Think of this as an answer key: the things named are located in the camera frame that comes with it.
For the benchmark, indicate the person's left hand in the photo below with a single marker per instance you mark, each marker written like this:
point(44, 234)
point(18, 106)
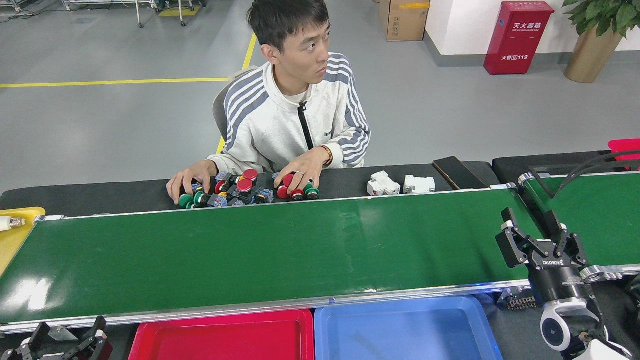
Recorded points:
point(305, 167)

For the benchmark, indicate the short green conveyor belt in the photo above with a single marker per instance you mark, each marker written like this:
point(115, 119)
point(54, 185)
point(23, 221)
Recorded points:
point(600, 220)

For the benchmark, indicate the grey office chair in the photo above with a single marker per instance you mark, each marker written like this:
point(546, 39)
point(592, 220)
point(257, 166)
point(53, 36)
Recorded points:
point(219, 107)

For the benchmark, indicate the large red plastic bin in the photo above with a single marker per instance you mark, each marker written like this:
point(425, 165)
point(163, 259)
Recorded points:
point(225, 340)

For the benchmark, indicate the white wheeled stand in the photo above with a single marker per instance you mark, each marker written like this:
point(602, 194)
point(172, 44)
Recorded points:
point(139, 15)

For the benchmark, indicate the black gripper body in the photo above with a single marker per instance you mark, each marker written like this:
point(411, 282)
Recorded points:
point(560, 282)

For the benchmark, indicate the blue plastic bin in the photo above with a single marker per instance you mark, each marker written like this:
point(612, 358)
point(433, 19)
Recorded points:
point(400, 335)

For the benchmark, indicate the brown cardboard box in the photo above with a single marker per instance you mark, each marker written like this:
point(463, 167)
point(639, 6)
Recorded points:
point(402, 22)

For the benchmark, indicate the red fire extinguisher cabinet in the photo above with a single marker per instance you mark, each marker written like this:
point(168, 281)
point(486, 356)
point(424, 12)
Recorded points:
point(517, 40)

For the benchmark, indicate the black rectangular pad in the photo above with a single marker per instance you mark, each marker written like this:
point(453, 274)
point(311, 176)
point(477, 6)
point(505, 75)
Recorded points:
point(457, 172)

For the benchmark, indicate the yellow plastic tray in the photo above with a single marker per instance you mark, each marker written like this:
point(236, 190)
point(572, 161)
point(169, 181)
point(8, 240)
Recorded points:
point(15, 245)

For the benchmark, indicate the white light bulb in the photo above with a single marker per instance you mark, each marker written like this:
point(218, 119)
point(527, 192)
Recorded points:
point(7, 224)

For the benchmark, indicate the black metal bracket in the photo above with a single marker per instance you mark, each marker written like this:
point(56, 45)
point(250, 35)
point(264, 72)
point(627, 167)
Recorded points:
point(542, 184)

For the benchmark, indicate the person's right hand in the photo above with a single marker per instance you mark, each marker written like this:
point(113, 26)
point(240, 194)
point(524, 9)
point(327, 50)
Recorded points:
point(190, 177)

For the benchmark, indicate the person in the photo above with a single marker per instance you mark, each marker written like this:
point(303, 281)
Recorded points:
point(280, 130)

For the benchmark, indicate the potted plant in golden pot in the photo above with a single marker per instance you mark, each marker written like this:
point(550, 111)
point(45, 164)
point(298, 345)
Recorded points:
point(590, 55)

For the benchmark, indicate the small red plastic bin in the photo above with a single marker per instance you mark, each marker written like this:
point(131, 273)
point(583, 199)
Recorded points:
point(625, 145)

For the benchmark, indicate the white circuit breaker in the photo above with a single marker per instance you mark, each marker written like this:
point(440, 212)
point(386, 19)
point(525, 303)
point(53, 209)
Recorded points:
point(382, 184)
point(419, 184)

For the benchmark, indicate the long green conveyor belt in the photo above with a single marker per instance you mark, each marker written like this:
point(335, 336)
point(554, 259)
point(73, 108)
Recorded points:
point(250, 250)

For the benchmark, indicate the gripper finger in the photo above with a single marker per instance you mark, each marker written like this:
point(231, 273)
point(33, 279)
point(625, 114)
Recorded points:
point(92, 347)
point(512, 247)
point(570, 245)
point(37, 347)

